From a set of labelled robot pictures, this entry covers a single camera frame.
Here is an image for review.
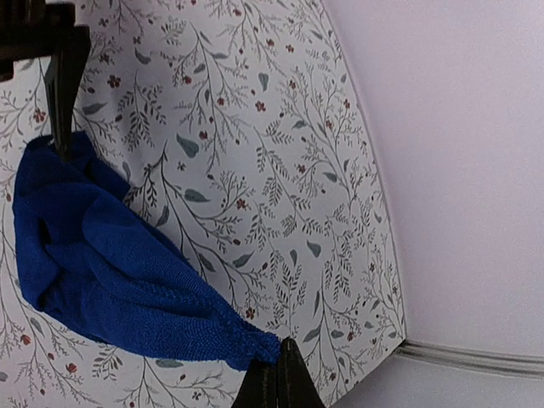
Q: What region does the right aluminium frame post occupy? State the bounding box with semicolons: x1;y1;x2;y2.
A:
395;340;543;380

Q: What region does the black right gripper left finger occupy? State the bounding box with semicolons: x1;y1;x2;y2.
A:
231;360;277;408

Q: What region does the blue towel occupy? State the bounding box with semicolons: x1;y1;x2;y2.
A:
13;132;280;371

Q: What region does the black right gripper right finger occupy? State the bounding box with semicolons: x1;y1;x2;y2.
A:
276;337;325;408

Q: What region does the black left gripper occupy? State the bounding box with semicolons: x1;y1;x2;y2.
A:
1;1;91;162

